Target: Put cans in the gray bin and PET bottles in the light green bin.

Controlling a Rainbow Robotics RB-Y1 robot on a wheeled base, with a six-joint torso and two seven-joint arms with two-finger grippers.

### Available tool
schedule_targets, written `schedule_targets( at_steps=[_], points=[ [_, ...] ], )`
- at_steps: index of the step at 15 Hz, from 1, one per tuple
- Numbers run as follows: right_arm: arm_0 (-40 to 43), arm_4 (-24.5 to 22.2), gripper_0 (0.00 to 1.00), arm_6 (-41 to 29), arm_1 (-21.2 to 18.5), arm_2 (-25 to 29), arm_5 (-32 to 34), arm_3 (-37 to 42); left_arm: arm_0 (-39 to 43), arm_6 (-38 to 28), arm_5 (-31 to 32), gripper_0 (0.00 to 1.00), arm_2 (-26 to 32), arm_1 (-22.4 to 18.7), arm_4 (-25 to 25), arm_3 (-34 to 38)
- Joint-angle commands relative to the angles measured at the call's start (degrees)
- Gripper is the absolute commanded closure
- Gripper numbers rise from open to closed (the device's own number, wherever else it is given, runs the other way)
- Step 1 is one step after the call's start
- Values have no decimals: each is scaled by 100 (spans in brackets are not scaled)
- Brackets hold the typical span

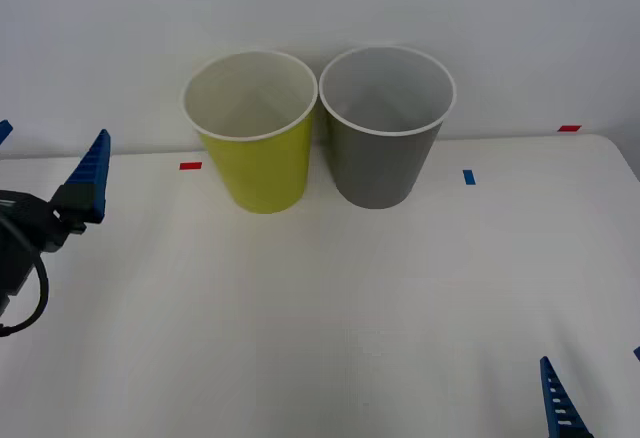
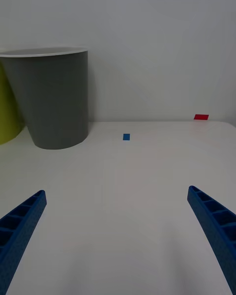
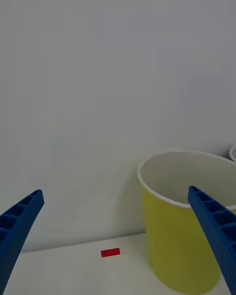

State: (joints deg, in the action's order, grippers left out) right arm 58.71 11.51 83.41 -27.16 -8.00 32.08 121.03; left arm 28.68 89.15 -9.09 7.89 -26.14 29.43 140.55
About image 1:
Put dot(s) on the grey plastic waste bin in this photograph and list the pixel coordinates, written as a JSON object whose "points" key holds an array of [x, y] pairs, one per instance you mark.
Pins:
{"points": [[380, 168]]}

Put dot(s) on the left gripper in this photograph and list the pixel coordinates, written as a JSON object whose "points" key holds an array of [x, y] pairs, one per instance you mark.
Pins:
{"points": [[30, 218]]}

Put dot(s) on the yellow-green plastic waste bin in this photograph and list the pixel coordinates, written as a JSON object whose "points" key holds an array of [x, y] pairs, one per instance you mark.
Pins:
{"points": [[265, 173]]}

